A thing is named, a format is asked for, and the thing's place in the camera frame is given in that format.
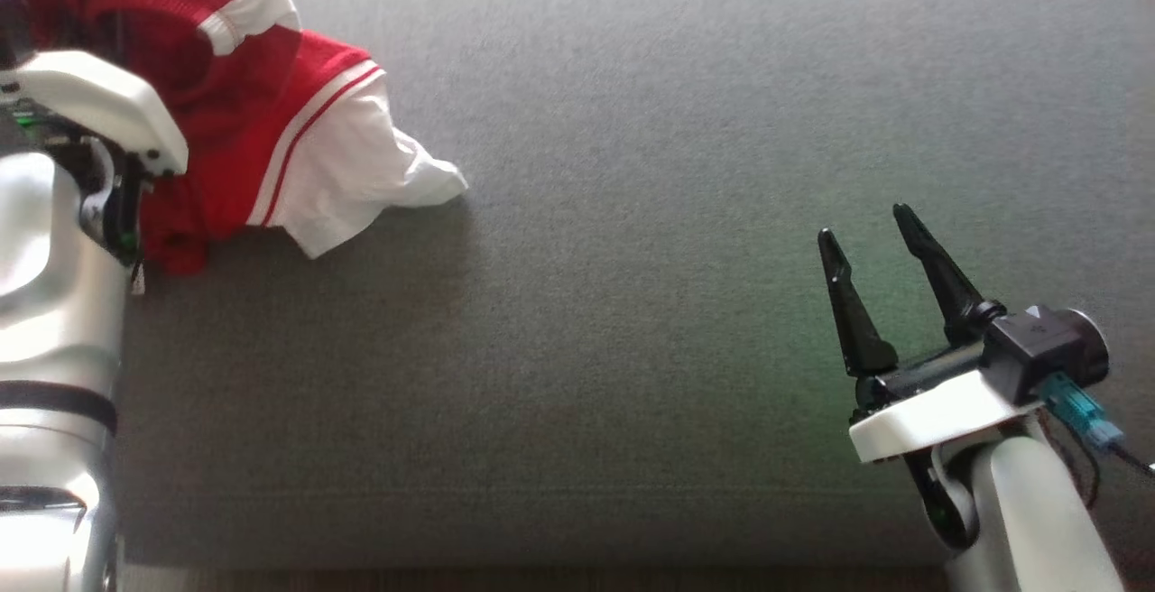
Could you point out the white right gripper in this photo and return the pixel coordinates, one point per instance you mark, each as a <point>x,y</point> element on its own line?
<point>938,416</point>

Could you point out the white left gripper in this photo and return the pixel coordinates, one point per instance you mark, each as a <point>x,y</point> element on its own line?
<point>99,100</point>

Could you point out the red and white t-shirt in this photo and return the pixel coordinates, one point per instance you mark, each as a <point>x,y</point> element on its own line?
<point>235,123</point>

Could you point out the grey fabric sofa seat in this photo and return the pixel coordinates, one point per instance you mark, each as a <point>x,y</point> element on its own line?
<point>632,213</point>

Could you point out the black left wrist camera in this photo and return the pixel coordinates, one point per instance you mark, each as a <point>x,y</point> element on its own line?
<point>13,32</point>

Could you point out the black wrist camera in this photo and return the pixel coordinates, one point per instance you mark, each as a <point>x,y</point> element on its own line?
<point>13,32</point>
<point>1038,339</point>

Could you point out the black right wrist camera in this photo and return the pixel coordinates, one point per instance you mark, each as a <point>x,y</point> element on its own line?
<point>1038,339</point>

